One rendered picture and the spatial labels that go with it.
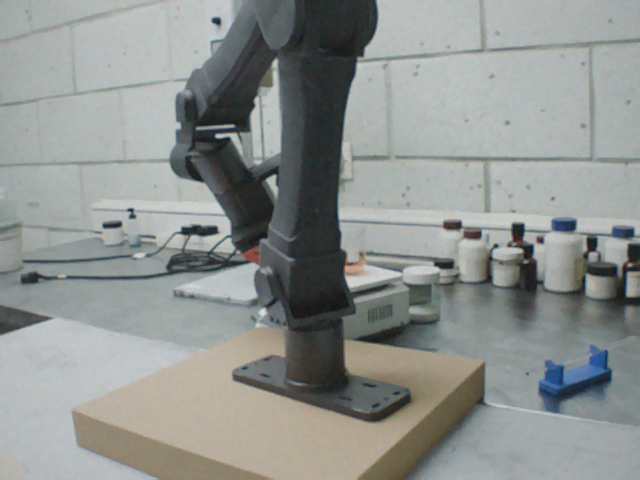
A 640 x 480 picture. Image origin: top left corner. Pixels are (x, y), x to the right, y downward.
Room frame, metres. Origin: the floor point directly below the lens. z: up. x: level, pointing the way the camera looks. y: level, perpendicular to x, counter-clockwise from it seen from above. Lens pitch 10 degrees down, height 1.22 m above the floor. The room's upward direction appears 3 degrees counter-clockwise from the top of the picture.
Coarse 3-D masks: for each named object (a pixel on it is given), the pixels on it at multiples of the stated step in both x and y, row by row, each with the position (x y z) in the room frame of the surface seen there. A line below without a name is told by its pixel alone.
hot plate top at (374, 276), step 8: (368, 272) 1.01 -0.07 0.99; (376, 272) 1.01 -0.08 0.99; (384, 272) 1.00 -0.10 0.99; (392, 272) 1.00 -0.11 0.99; (352, 280) 0.96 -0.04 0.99; (360, 280) 0.96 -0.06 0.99; (368, 280) 0.96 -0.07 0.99; (376, 280) 0.96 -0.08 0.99; (384, 280) 0.96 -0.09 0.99; (392, 280) 0.97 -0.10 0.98; (400, 280) 0.98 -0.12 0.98; (352, 288) 0.93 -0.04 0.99; (360, 288) 0.94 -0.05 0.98
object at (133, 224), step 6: (132, 210) 1.87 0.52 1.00; (132, 216) 1.86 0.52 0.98; (132, 222) 1.86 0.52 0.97; (138, 222) 1.87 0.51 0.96; (132, 228) 1.86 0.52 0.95; (138, 228) 1.87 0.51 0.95; (132, 234) 1.86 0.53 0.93; (138, 234) 1.86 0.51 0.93; (132, 240) 1.86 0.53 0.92; (138, 240) 1.86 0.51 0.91
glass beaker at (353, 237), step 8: (344, 232) 0.98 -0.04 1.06; (352, 232) 0.98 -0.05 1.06; (360, 232) 0.99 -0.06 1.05; (344, 240) 0.98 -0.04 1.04; (352, 240) 0.98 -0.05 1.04; (360, 240) 0.99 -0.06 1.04; (344, 248) 0.98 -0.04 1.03; (352, 248) 0.98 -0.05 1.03; (360, 248) 0.99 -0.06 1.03; (352, 256) 0.98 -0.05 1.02; (360, 256) 0.99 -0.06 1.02; (352, 264) 0.98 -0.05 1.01; (360, 264) 0.99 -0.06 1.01; (352, 272) 0.98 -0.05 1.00; (360, 272) 0.99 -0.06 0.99
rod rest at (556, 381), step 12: (600, 360) 0.75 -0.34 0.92; (552, 372) 0.72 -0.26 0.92; (564, 372) 0.75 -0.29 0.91; (576, 372) 0.75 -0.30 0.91; (588, 372) 0.74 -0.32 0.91; (600, 372) 0.74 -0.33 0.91; (540, 384) 0.73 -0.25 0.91; (552, 384) 0.72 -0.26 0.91; (564, 384) 0.71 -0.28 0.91; (576, 384) 0.72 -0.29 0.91; (588, 384) 0.73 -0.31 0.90
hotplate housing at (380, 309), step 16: (368, 288) 0.97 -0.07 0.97; (384, 288) 0.98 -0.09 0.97; (400, 288) 0.98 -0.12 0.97; (368, 304) 0.94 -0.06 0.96; (384, 304) 0.96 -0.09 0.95; (400, 304) 0.97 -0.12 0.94; (352, 320) 0.92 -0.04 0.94; (368, 320) 0.94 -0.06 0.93; (384, 320) 0.95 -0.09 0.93; (400, 320) 0.97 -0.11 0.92; (352, 336) 0.92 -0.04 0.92; (368, 336) 0.94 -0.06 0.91
